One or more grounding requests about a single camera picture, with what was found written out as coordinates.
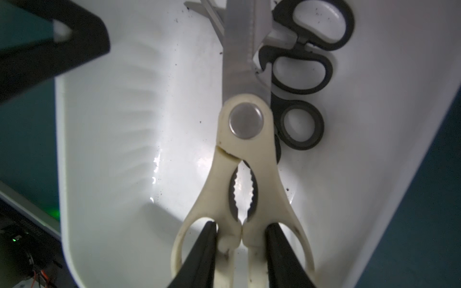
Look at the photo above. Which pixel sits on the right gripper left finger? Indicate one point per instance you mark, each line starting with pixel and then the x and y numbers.
pixel 199 267

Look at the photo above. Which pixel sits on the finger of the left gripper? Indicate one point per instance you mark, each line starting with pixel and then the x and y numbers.
pixel 27 65

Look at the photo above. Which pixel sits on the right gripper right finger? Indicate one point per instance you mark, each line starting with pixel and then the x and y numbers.
pixel 284 269

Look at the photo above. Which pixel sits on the cream white scissors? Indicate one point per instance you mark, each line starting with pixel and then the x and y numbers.
pixel 245 133

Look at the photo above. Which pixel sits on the white storage box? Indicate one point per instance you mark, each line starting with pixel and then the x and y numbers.
pixel 136 131

